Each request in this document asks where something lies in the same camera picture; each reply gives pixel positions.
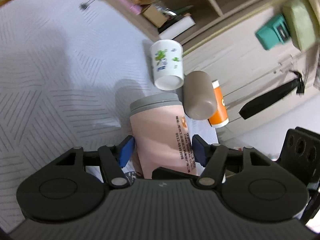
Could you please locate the pink cup grey rim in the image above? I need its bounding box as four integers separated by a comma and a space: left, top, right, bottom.
130, 93, 197, 179

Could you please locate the orange paper cup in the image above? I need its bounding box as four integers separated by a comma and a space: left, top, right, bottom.
208, 80, 229, 128

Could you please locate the taupe brown cup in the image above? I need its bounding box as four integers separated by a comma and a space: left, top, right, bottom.
183, 70, 217, 120

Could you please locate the white cup green print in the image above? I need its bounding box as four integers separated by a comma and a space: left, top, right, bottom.
150, 40, 184, 91

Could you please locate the black ribbon bow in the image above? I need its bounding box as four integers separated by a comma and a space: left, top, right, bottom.
239, 70, 305, 120

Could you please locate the light wood wardrobe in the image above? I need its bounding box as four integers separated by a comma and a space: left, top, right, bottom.
181, 0, 320, 143

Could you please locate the white patterned table cloth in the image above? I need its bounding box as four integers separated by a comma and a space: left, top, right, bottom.
0, 0, 221, 233

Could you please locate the teal Redmi pouch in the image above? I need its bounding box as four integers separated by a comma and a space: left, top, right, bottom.
255, 14, 291, 50

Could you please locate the white paper towel roll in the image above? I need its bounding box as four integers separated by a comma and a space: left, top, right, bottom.
159, 16, 195, 40

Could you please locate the green pouch bag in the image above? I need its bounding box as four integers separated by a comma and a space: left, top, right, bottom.
281, 0, 319, 51

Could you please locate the small cardboard box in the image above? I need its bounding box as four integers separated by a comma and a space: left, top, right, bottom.
141, 4, 168, 28

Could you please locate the pink flat pad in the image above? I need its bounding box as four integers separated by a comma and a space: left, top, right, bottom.
118, 0, 142, 15

